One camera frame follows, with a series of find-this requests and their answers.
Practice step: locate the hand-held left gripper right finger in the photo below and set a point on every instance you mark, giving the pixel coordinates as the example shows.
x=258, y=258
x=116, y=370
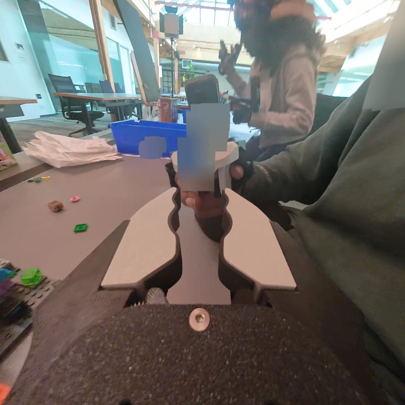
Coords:
x=259, y=253

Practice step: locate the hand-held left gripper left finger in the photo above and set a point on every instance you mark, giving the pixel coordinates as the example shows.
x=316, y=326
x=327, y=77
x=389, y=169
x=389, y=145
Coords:
x=142, y=250

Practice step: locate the toy brick model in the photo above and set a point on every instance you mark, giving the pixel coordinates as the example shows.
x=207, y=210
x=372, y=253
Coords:
x=31, y=294

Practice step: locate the grey desk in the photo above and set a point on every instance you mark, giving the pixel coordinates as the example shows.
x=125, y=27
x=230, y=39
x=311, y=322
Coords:
x=110, y=189

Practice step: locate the person's right hand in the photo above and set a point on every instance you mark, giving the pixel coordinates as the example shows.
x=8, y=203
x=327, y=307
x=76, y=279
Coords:
x=202, y=204

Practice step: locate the black chair armrest pad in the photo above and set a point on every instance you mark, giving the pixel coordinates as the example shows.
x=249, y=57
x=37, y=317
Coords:
x=283, y=220

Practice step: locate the orange printed carton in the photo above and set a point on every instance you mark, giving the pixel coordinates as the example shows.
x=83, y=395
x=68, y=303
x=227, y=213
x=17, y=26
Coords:
x=166, y=110

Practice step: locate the wooden easel board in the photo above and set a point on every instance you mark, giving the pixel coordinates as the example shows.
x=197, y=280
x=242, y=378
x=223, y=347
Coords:
x=142, y=69

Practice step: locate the green square tile brick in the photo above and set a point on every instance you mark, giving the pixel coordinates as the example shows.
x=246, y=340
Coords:
x=81, y=228

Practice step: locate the studio light on stand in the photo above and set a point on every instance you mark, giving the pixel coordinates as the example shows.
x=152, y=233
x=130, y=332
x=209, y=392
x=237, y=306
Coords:
x=181, y=25

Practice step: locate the blue plastic bin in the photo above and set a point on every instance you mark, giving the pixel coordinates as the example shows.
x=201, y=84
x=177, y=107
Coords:
x=126, y=136

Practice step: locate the brown toy brick head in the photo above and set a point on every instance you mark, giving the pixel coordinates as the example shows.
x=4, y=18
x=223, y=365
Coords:
x=55, y=206

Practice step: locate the grey wood-edged table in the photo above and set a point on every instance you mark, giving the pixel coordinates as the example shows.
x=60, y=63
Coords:
x=95, y=96
x=15, y=100

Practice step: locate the white paper bag pile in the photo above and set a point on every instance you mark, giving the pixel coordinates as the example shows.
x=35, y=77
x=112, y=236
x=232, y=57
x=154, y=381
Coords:
x=69, y=152

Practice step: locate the cluster of small loose bricks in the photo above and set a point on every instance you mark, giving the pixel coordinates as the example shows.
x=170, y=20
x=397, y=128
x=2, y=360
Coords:
x=34, y=180

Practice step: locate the black chair backrest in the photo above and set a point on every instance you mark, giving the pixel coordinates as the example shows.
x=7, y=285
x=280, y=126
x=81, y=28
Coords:
x=329, y=110

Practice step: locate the green toy set box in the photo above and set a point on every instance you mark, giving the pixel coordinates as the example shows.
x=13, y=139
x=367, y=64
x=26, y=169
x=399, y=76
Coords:
x=6, y=158

